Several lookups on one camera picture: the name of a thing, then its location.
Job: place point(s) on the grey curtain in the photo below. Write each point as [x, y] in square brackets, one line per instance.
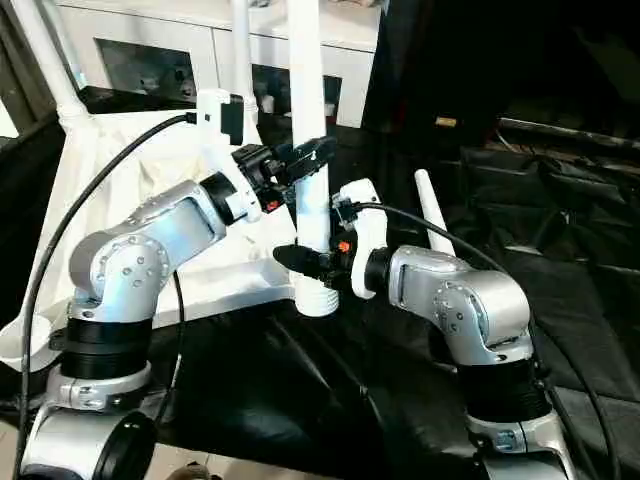
[20, 85]

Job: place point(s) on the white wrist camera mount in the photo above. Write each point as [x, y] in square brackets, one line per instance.
[367, 225]
[220, 125]

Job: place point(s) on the small white jar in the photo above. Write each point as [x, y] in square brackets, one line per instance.
[268, 104]

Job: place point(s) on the white plastic table leg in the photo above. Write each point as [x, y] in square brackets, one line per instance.
[50, 60]
[435, 215]
[242, 55]
[310, 100]

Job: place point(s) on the white glass-door cabinet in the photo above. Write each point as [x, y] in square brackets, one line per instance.
[160, 25]

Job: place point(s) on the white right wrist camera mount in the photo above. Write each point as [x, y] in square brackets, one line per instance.
[367, 225]

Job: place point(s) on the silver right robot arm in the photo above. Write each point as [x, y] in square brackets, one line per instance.
[450, 295]

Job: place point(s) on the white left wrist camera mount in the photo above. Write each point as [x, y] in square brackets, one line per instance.
[220, 125]

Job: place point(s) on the white printed figurine mug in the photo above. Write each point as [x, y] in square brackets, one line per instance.
[183, 85]
[150, 84]

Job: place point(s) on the yellow label sticker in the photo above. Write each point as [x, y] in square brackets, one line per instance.
[445, 121]

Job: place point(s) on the black plastic mat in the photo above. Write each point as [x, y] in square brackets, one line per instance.
[550, 225]

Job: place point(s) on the white plastic table top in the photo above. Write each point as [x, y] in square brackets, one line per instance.
[125, 165]

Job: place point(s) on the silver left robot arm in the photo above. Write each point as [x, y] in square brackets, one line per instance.
[150, 235]

